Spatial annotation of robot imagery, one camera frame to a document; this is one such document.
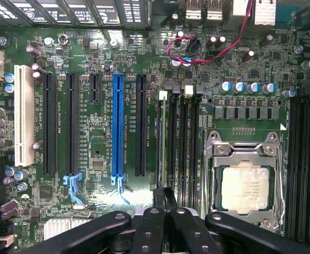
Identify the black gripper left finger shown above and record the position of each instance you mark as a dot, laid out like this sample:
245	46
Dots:
146	232

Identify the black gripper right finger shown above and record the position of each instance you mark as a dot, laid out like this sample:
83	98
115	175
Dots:
197	235

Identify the metal socket locking lever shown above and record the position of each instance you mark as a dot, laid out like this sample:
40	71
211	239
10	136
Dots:
207	172
280	185

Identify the CPU smeared metal lid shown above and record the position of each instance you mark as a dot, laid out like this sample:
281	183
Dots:
246	189

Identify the silver chipset heatsink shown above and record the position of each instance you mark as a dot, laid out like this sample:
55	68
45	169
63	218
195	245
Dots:
62	225

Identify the CPU socket with processor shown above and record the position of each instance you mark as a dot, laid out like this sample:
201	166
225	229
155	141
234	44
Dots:
247	152

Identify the green motherboard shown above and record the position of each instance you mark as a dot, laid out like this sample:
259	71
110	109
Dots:
99	137

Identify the long black expansion slot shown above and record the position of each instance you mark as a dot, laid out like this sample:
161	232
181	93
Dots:
141	124
49	124

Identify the black expansion slot blue latch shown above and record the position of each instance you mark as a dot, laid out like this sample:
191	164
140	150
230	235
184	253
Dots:
72	124

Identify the short black expansion slot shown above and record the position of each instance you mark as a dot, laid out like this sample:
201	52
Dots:
95	87

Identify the white PCI expansion slot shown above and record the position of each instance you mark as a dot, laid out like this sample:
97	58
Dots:
24	116

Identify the silver USB port block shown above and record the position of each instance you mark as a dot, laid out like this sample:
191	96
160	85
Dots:
194	10
238	8
213	10

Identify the silver network port block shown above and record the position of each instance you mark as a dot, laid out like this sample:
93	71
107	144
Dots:
265	13

